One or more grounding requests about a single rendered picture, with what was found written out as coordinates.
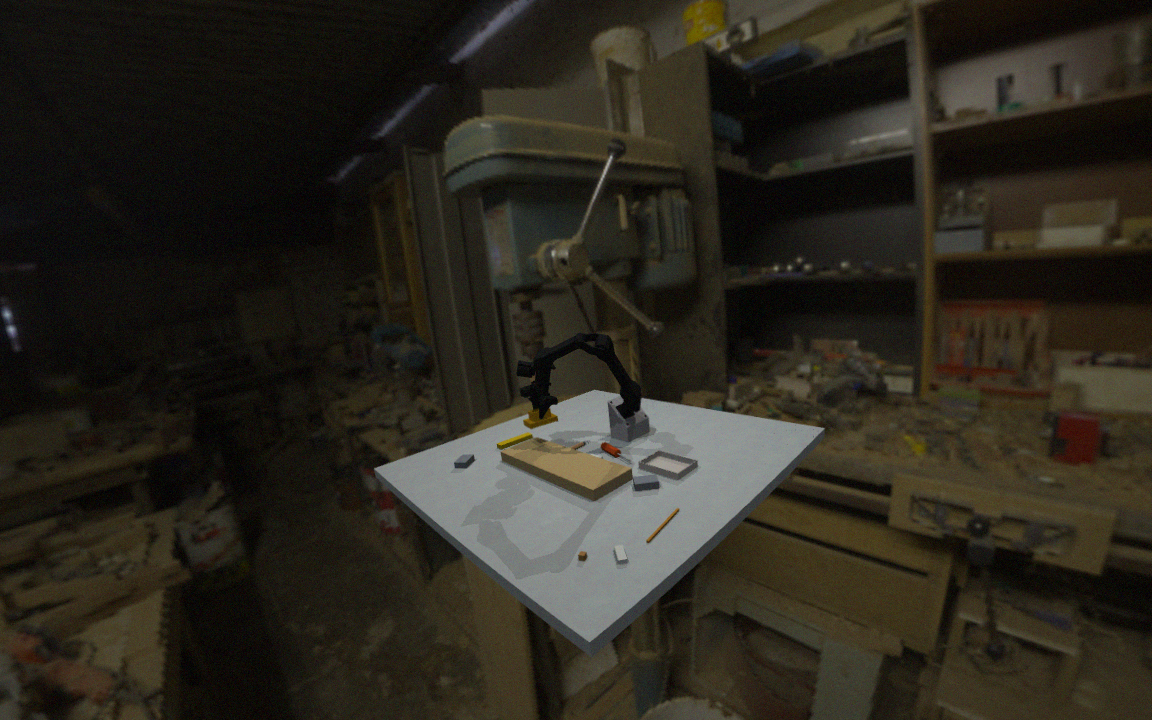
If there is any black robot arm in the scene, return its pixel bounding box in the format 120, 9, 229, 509
516, 333, 642, 419

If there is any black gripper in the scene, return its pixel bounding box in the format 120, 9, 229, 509
528, 379, 558, 420

